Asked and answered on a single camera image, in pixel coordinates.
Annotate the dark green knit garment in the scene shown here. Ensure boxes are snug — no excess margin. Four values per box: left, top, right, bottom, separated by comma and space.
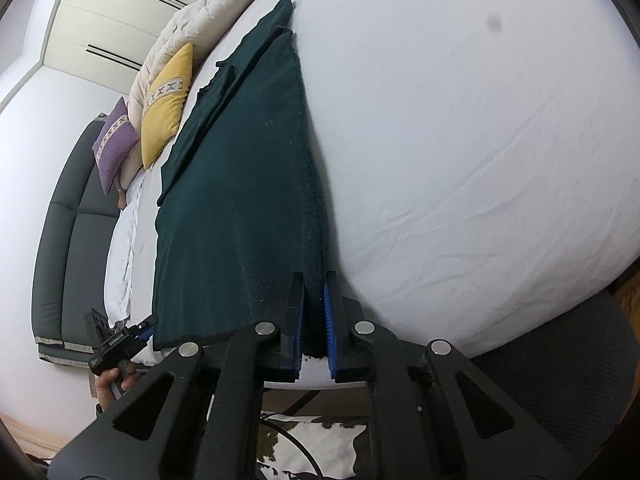
152, 0, 328, 350

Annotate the person's left hand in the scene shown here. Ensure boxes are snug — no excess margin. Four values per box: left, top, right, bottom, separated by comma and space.
94, 362, 139, 413

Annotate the white pillow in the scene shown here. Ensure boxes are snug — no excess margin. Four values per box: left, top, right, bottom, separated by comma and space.
103, 200, 146, 328

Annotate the dark grey padded headboard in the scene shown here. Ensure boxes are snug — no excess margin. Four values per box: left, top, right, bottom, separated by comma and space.
32, 114, 119, 368

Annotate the orange-brown plush toy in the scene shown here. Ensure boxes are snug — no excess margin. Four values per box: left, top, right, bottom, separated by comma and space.
114, 180, 127, 210

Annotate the purple embroidered cushion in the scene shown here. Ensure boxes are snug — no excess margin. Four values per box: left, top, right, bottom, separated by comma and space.
92, 98, 139, 195

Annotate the white bed sheet mattress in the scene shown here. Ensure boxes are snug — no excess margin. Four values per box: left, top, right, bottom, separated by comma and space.
103, 0, 640, 391

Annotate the yellow embroidered cushion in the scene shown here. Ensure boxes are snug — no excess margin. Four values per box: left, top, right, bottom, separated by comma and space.
140, 42, 193, 169

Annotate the black office chair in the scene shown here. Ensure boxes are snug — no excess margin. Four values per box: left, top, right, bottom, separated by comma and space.
472, 292, 639, 471

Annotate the beige duvet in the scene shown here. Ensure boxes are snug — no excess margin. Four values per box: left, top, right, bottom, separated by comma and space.
116, 0, 254, 190

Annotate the cream wardrobe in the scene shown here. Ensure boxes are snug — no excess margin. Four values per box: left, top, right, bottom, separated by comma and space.
43, 0, 196, 94

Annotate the black cable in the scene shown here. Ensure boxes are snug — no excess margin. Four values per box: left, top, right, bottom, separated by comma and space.
259, 389, 327, 480

